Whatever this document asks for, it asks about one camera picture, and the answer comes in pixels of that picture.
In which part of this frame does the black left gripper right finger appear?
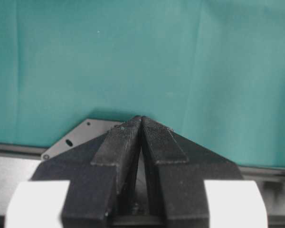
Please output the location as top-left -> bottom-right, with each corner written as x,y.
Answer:
141,116 -> 243,220

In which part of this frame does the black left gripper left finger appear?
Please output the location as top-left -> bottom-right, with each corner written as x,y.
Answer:
31,116 -> 142,220

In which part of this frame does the green table cloth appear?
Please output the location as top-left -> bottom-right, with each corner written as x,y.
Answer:
0,0 -> 285,167

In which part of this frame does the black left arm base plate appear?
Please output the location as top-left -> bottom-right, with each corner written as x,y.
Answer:
41,119 -> 122,161

